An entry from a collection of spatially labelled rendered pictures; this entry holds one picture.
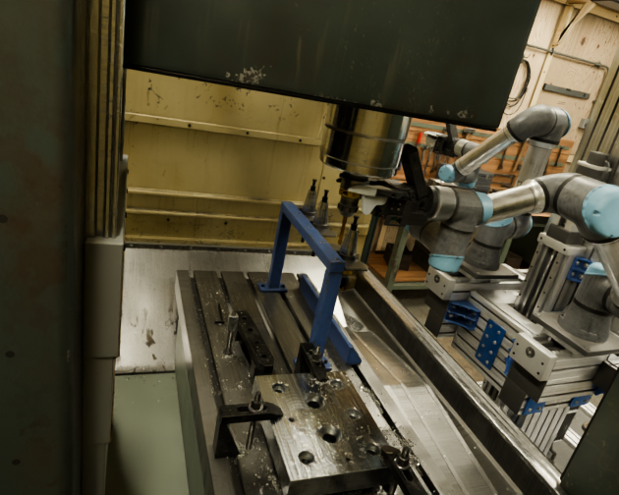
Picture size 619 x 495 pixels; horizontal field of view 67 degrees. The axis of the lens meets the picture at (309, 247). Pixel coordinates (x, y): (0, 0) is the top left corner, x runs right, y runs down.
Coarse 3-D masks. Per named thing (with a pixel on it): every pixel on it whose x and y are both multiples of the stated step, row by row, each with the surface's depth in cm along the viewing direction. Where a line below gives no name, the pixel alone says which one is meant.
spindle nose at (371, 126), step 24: (336, 120) 85; (360, 120) 82; (384, 120) 82; (408, 120) 85; (336, 144) 86; (360, 144) 84; (384, 144) 84; (336, 168) 87; (360, 168) 85; (384, 168) 86
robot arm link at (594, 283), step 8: (592, 264) 146; (600, 264) 146; (592, 272) 144; (600, 272) 142; (584, 280) 148; (592, 280) 144; (600, 280) 142; (608, 280) 141; (584, 288) 147; (592, 288) 144; (600, 288) 142; (608, 288) 139; (576, 296) 150; (584, 296) 147; (592, 296) 144; (600, 296) 141; (592, 304) 145; (600, 304) 143
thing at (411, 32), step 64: (128, 0) 59; (192, 0) 61; (256, 0) 64; (320, 0) 66; (384, 0) 69; (448, 0) 72; (512, 0) 76; (128, 64) 63; (192, 64) 65; (256, 64) 67; (320, 64) 70; (384, 64) 73; (448, 64) 77; (512, 64) 80
